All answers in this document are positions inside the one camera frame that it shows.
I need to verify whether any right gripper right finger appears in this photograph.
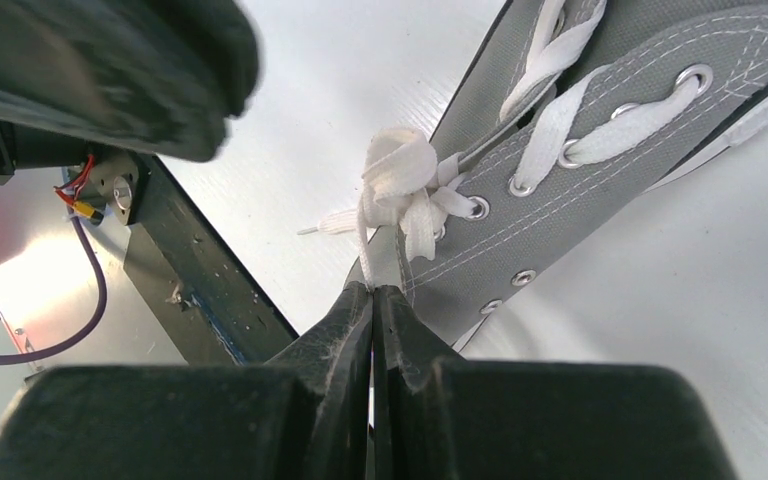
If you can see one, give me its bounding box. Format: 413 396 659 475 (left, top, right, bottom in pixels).
372 286 736 479

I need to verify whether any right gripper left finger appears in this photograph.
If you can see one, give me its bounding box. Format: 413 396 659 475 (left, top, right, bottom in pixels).
0 282 371 479

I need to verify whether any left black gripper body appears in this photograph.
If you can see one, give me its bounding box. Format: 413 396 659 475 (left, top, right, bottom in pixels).
0 1 260 162

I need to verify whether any grey canvas sneaker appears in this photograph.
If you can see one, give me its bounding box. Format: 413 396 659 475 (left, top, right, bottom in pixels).
317 1 768 344

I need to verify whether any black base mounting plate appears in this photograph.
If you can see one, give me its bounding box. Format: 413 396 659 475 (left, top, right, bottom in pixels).
90 148 298 365

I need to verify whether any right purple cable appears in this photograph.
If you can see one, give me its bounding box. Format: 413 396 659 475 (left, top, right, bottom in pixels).
0 215 108 368

